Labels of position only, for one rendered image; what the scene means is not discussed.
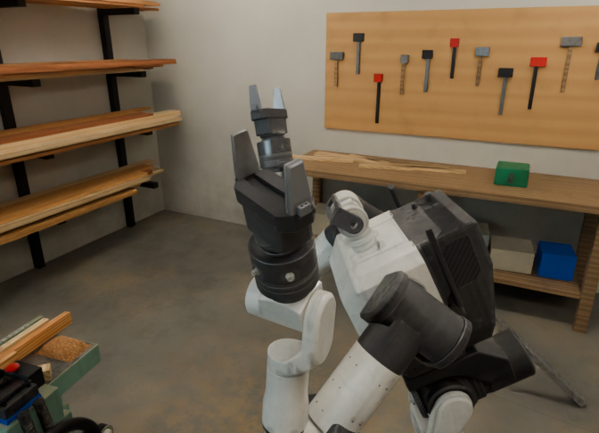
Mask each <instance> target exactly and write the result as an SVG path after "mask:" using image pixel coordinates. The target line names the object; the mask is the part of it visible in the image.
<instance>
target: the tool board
mask: <svg viewBox="0 0 599 433"><path fill-rule="evenodd" d="M324 127H326V128H337V129H348V130H358V131H369V132H380V133H391V134H402V135H422V136H433V137H444V138H455V139H465V140H476V141H487V142H498V143H518V144H529V145H540V146H551V147H562V148H572V149H583V150H594V151H599V5H583V6H551V7H519V8H487V9H455V10H423V11H391V12H328V13H327V14H326V52H325V101H324Z"/></svg>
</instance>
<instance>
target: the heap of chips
mask: <svg viewBox="0 0 599 433"><path fill-rule="evenodd" d="M90 346H92V345H90V344H87V343H84V342H83V341H81V340H79V339H73V338H69V337H65V336H58V337H55V338H53V339H51V340H50V341H48V342H47V343H46V344H44V345H43V346H42V348H41V349H40V350H39V351H37V352H36V353H35V354H37V355H43V356H47V357H50V358H53V359H57V360H61V361H64V362H67V363H70V362H71V361H73V360H74V359H75V358H76V357H78V356H79V355H80V354H81V353H83V352H84V351H85V350H86V349H88V348H89V347H90Z"/></svg>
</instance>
